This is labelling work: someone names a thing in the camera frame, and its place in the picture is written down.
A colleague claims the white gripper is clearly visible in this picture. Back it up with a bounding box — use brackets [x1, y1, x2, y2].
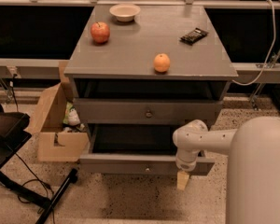
[175, 149, 199, 190]

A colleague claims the grey drawer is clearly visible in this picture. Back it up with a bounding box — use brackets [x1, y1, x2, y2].
[74, 98, 223, 125]
[78, 123, 216, 176]

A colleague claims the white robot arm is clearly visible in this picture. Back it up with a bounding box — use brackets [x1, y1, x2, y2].
[173, 117, 280, 224]

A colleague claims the grey top drawer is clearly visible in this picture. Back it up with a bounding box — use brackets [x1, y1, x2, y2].
[74, 98, 223, 125]

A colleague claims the grey drawer cabinet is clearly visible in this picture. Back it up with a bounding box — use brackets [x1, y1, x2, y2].
[63, 4, 239, 133]

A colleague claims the orange fruit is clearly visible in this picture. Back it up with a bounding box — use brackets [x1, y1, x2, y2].
[153, 53, 171, 73]

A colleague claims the white green bag in box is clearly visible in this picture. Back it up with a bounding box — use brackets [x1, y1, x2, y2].
[63, 103, 80, 126]

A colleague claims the cardboard box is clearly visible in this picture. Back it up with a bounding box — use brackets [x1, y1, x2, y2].
[26, 62, 89, 162]

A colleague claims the black snack packet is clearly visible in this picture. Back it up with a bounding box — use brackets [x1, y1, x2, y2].
[180, 28, 208, 46]

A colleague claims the red apple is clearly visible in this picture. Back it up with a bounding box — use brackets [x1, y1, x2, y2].
[91, 22, 110, 44]

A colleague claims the white bowl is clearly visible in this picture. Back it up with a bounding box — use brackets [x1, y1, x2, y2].
[109, 4, 141, 22]

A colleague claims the black stand with tray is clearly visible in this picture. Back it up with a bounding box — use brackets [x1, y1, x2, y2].
[0, 104, 77, 224]

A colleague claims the black floor cable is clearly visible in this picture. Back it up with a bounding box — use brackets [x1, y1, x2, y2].
[13, 152, 56, 224]

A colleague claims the white hanging cable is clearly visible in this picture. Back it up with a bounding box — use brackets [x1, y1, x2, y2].
[231, 0, 277, 87]

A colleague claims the grey metal rail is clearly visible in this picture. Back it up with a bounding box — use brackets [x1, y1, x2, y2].
[0, 59, 68, 79]

